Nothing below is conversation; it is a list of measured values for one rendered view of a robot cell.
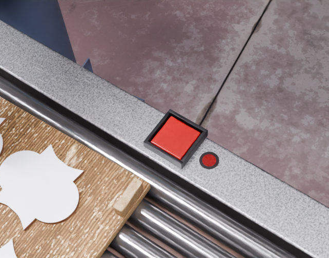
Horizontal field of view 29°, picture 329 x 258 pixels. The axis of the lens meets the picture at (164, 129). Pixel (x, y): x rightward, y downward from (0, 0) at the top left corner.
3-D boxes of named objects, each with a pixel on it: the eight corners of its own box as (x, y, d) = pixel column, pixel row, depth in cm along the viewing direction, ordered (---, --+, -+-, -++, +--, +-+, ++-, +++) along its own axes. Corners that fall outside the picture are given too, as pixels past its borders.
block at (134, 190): (136, 184, 100) (134, 175, 97) (145, 189, 99) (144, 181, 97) (114, 213, 97) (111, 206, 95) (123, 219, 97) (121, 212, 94)
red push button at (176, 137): (171, 119, 108) (170, 114, 106) (201, 136, 106) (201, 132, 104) (150, 145, 105) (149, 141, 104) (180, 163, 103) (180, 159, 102)
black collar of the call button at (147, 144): (170, 113, 108) (169, 108, 107) (208, 135, 106) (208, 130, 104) (143, 146, 105) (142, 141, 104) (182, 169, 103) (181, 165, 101)
